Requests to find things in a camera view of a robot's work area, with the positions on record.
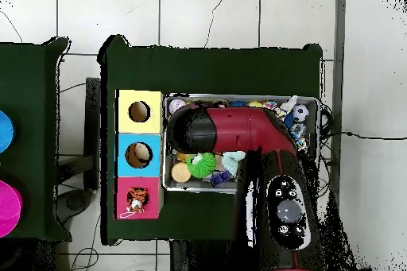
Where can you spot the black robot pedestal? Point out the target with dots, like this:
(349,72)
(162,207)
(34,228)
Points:
(203,258)

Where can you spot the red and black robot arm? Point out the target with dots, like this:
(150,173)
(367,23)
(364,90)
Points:
(241,128)

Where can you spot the shallow silver mesh bin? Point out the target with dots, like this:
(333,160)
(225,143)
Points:
(190,185)

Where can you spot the green spiky toy with eyes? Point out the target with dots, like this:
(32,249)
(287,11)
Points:
(203,167)

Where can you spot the tan round disc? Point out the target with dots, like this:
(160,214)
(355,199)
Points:
(180,172)

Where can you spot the blue plastic compartment tray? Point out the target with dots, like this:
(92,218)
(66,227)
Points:
(220,178)

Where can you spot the magenta bowl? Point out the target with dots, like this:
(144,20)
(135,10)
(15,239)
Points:
(9,207)

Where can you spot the white baseball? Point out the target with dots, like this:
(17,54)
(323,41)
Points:
(175,105)

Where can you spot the orange striped tiger plush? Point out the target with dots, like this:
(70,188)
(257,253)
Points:
(137,196)

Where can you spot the blue bowl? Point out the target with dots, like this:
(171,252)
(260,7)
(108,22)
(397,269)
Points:
(6,131)

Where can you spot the mint green cloth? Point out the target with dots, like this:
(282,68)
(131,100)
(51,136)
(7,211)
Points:
(232,161)

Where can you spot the wooden box with three holes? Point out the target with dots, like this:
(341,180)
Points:
(152,124)

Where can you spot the dark green table cloth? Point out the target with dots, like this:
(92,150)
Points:
(206,70)
(31,77)

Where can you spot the polka dot cloth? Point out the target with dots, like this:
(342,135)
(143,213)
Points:
(284,109)

